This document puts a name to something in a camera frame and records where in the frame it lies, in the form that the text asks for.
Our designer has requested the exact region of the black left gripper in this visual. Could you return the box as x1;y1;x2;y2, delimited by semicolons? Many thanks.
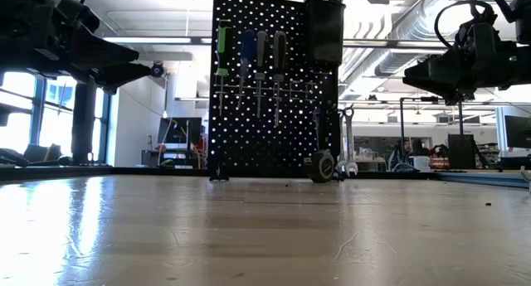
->
24;0;153;95

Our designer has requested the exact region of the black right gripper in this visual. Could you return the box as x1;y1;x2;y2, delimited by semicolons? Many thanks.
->
402;45;531;107

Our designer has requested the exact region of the green black screwdriver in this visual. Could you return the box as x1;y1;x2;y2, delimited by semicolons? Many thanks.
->
214;19;235;118

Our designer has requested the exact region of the clear blue handled screwdriver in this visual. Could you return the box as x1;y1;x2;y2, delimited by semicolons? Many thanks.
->
236;28;258;111

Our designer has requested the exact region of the black tape measure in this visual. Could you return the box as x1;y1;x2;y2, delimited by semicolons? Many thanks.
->
303;148;336;184

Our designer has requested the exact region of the grey black screwdriver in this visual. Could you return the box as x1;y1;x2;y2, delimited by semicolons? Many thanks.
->
253;30;270;119

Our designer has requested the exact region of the dark grey handled screwdriver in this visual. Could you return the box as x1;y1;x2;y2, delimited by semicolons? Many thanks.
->
270;30;289;128

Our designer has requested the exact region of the long ceiling light fixture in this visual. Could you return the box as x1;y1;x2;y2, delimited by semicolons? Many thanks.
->
101;36;213;46

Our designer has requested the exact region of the black vertical pole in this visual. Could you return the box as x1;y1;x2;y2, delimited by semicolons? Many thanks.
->
71;76;101;166

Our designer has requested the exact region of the black mesh panel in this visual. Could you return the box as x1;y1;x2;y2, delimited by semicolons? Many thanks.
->
446;133;476;170

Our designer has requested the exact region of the person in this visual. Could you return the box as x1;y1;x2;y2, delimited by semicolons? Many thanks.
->
388;138;415;172

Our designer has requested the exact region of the black computer monitor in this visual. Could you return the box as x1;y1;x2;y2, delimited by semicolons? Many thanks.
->
157;116;204;146
503;114;531;150

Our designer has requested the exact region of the black pegboard bin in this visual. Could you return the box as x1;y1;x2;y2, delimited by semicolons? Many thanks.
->
304;0;347;67

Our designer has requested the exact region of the clear zip ties bundle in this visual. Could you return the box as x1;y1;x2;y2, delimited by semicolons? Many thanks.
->
519;165;531;195

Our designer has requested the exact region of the black metal pegboard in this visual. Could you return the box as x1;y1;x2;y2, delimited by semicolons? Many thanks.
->
207;0;347;182

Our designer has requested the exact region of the black round hanging camera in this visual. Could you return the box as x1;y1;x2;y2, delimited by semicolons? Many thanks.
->
149;61;167;80

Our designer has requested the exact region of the black pipe camera stand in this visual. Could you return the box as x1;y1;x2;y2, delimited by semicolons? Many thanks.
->
398;95;466;165

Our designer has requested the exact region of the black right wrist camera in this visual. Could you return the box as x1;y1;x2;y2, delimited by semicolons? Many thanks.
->
454;12;499;58

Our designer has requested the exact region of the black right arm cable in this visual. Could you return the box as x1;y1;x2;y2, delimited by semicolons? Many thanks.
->
433;0;518;50

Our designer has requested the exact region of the black aluminium table frame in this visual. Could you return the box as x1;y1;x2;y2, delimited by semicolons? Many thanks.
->
0;164;531;190

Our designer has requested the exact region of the chrome multi-ring tool rack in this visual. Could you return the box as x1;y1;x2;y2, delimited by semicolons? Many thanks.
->
213;79;319;103

